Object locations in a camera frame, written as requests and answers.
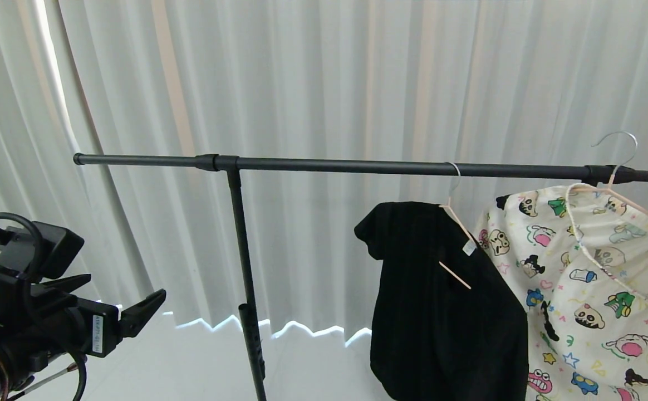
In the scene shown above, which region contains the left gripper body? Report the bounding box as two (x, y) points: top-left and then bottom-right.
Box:
(1, 295), (122, 379)

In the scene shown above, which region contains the black cable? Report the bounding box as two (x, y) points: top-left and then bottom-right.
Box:
(0, 212), (89, 401)

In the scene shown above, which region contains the black garment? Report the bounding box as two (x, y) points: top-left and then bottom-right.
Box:
(355, 202), (529, 401)

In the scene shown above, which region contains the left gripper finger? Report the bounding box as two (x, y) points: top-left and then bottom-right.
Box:
(119, 288), (167, 339)
(40, 273), (92, 296)

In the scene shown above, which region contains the pink clothes hanger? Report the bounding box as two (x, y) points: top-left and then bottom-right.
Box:
(565, 131), (648, 311)
(438, 163), (479, 290)

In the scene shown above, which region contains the black clothes rack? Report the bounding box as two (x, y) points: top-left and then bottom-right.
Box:
(73, 153), (648, 401)

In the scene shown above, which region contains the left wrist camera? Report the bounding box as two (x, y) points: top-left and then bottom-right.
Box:
(0, 222), (85, 326)

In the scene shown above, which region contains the cream printed garment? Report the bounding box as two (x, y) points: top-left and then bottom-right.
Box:
(477, 185), (648, 401)

